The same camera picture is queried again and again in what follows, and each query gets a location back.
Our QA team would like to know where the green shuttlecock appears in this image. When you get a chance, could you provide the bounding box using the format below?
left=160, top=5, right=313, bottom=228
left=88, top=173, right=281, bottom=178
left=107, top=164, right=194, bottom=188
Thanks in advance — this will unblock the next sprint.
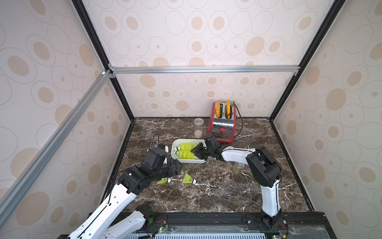
left=157, top=178, right=172, bottom=185
left=176, top=150, right=199, bottom=160
left=176, top=142, right=198, bottom=151
left=182, top=173, right=197, bottom=184

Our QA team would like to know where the white plastic storage box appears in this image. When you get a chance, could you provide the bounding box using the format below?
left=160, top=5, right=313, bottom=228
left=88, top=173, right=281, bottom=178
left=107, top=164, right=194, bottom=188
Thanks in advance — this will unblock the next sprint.
left=171, top=139, right=206, bottom=164

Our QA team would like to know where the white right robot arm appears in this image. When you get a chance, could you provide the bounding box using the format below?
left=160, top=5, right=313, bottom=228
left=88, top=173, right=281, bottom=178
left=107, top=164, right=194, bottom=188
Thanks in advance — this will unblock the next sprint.
left=191, top=143, right=282, bottom=230

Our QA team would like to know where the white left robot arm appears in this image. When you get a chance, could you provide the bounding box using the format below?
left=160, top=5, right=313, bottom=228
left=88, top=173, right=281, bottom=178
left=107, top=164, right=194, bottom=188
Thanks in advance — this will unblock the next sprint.
left=67, top=159, right=183, bottom=239

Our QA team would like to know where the clear jar with white lid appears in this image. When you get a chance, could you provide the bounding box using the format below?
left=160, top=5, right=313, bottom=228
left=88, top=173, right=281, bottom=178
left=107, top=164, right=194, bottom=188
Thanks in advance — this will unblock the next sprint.
left=193, top=118, right=204, bottom=139

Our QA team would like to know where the small jar with grey lid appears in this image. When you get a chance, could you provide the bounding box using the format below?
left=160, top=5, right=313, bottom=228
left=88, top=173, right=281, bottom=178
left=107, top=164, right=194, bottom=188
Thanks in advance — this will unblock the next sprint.
left=233, top=162, right=245, bottom=175

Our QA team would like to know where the red silver toaster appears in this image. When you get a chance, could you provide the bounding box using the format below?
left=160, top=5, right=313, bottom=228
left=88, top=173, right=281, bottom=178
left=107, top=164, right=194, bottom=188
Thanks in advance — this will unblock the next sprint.
left=208, top=100, right=238, bottom=143

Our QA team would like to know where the silver aluminium crossbar back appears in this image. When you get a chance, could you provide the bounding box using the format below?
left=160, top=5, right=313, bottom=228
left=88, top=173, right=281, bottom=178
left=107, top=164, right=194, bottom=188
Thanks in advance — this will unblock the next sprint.
left=111, top=65, right=300, bottom=74

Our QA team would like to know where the silver aluminium crossbar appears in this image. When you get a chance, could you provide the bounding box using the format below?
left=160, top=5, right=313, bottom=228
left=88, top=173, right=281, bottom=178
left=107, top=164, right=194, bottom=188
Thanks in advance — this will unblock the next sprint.
left=1, top=70, right=111, bottom=227
left=111, top=65, right=300, bottom=74

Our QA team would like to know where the silver aluminium crossbar left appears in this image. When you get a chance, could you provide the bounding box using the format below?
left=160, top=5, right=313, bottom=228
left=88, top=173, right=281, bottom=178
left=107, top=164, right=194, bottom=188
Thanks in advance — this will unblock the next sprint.
left=1, top=70, right=111, bottom=227

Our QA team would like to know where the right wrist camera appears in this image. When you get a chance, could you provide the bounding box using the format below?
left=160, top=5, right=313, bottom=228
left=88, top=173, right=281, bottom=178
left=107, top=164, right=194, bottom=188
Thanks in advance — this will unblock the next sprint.
left=203, top=133, right=221, bottom=152

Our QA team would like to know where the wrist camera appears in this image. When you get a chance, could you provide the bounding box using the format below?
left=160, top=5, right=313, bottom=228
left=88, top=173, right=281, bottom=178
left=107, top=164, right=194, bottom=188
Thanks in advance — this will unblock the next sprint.
left=139, top=143, right=169, bottom=175
left=203, top=133, right=221, bottom=152

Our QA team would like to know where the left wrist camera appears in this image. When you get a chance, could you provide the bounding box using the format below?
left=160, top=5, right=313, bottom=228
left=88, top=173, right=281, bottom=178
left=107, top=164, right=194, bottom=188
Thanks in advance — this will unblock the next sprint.
left=139, top=143, right=169, bottom=175

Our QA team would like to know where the black toaster power cable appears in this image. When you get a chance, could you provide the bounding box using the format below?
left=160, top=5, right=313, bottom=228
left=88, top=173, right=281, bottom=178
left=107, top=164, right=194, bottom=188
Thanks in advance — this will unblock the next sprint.
left=233, top=101, right=244, bottom=138

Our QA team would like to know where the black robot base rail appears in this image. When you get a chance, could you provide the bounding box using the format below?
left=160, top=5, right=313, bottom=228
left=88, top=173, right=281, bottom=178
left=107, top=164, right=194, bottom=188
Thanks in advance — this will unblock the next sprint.
left=86, top=211, right=338, bottom=239

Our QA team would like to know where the black corner frame post left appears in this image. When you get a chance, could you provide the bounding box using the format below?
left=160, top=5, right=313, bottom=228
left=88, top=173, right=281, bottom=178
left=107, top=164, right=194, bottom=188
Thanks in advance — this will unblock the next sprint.
left=71, top=0, right=135, bottom=121

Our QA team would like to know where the black corner frame post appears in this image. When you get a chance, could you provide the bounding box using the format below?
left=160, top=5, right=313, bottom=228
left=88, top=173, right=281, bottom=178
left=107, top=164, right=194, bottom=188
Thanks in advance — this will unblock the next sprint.
left=71, top=0, right=135, bottom=121
left=270, top=0, right=346, bottom=123

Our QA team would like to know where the black corner frame post right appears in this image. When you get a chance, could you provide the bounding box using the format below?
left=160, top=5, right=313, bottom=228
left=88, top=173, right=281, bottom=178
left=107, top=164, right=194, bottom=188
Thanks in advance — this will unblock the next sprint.
left=270, top=0, right=346, bottom=123

